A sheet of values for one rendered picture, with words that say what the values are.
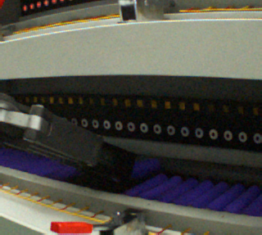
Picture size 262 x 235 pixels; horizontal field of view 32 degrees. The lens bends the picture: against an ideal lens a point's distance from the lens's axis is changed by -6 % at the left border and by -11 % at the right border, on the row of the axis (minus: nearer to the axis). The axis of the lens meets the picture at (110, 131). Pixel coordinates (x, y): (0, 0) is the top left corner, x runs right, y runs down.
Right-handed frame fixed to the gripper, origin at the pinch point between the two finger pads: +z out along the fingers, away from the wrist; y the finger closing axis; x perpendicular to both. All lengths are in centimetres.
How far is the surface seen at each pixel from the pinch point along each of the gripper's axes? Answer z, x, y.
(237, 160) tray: 11.1, -3.4, -9.6
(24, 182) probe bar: -0.1, 4.2, 10.7
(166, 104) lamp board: 8.6, -8.4, 0.1
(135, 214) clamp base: -2.0, 4.6, -7.9
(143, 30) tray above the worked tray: -8.0, -9.5, -9.3
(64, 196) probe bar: 0.1, 4.6, 3.6
